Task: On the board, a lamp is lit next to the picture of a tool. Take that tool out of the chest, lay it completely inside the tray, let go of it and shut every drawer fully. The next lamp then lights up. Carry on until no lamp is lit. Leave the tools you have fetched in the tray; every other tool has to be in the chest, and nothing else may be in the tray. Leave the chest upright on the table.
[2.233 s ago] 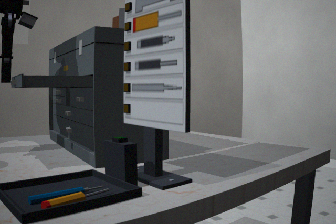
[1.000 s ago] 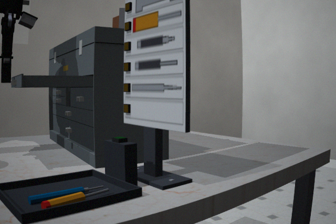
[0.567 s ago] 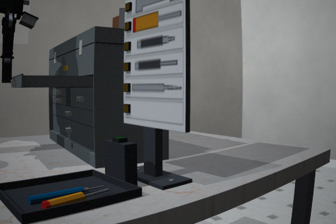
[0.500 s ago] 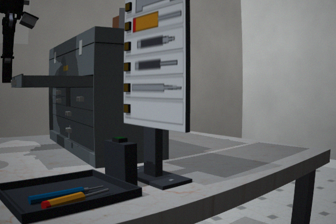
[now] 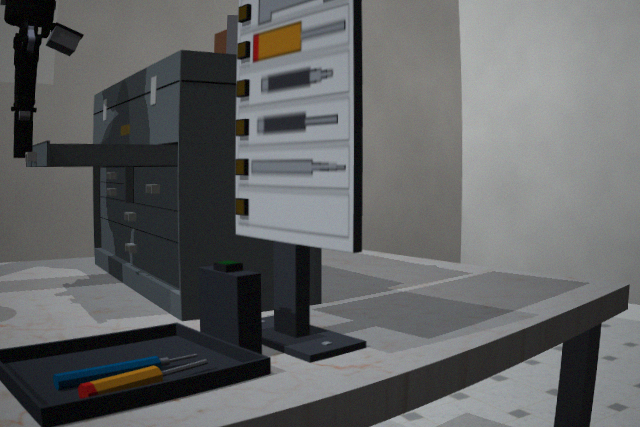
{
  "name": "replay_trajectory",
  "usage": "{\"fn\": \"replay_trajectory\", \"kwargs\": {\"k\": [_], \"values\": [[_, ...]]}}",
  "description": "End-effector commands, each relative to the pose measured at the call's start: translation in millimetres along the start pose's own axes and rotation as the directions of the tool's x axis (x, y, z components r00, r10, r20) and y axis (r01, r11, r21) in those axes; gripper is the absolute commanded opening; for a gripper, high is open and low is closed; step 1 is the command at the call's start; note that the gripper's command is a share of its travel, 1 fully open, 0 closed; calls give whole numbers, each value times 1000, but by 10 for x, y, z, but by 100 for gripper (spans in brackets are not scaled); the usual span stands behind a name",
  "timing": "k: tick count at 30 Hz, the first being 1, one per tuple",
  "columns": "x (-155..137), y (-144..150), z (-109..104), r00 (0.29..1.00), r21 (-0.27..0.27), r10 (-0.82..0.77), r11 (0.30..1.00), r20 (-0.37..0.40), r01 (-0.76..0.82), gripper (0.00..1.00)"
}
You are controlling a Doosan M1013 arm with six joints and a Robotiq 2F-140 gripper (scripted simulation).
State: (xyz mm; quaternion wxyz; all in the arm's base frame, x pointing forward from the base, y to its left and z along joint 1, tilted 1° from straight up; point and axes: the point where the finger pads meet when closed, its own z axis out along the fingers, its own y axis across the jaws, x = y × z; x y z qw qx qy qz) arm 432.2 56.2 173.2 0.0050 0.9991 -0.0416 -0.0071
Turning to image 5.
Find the orange-handled screwdriver with red end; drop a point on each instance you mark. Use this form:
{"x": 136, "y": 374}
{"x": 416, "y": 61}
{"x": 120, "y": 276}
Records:
{"x": 144, "y": 376}

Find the blue-handled tool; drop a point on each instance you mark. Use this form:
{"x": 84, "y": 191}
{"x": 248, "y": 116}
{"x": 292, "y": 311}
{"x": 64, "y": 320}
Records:
{"x": 75, "y": 378}

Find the dark grey drawer chest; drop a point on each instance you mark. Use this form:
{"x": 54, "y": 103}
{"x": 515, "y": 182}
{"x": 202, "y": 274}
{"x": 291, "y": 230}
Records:
{"x": 183, "y": 193}

